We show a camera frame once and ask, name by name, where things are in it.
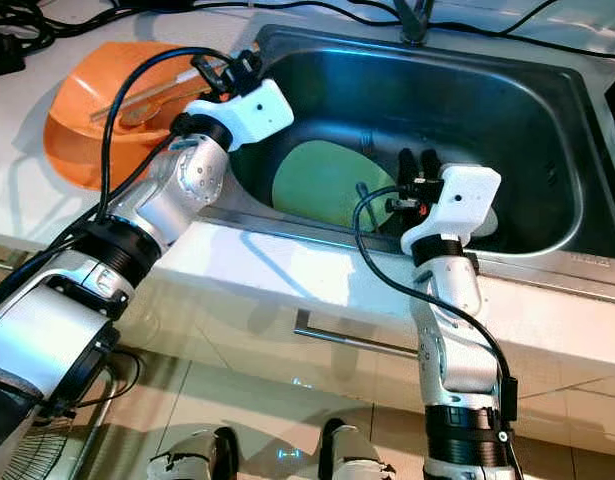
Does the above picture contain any silver metal fork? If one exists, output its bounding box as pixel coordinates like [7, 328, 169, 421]
[89, 72, 208, 123]

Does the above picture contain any orange plastic bowl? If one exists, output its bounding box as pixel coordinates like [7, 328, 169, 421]
[57, 42, 218, 143]

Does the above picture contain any stainless steel sink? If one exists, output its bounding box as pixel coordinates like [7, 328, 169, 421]
[227, 22, 615, 291]

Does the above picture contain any green plate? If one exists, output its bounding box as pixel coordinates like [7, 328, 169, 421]
[272, 140, 403, 233]

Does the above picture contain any dark metal faucet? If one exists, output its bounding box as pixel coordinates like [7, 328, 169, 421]
[392, 0, 436, 46]

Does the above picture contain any orange plastic plate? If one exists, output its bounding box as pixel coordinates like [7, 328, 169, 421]
[44, 90, 190, 191]

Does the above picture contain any black power strip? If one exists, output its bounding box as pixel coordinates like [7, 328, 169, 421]
[0, 30, 28, 79]

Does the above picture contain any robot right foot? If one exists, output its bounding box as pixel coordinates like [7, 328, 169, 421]
[319, 418, 398, 480]

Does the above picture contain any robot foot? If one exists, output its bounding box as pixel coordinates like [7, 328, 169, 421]
[147, 425, 238, 480]
[319, 418, 398, 480]

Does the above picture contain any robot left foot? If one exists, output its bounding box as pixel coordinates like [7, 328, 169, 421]
[147, 425, 238, 480]

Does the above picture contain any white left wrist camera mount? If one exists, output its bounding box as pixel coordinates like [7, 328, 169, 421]
[185, 78, 295, 153]

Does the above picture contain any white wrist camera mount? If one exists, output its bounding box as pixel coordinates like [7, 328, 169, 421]
[400, 163, 501, 251]
[185, 78, 295, 153]

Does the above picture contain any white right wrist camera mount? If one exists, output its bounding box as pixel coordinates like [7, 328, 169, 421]
[400, 163, 501, 251]

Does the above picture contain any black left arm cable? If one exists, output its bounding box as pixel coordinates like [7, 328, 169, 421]
[0, 47, 238, 301]

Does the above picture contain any silver cabinet handle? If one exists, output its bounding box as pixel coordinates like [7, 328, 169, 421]
[292, 308, 423, 359]
[0, 243, 28, 269]

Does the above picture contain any floor fan with wire guard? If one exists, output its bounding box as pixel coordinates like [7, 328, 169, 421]
[2, 430, 108, 480]

